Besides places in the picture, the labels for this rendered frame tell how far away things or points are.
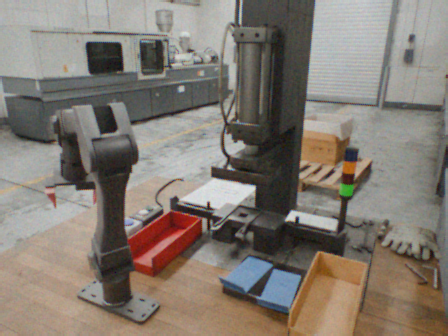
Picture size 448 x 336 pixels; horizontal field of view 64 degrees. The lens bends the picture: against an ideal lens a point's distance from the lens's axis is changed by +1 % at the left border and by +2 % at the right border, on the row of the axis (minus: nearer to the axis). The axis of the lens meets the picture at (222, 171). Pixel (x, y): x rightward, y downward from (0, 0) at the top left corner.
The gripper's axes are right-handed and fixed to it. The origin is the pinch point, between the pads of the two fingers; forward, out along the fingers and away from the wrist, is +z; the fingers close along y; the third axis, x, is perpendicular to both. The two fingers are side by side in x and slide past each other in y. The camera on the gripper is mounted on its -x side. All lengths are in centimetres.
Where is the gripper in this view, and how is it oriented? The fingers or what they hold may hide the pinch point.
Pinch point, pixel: (75, 203)
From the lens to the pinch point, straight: 107.0
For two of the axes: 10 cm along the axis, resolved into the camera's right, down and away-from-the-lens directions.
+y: -9.0, 0.5, -4.4
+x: 3.9, 5.3, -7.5
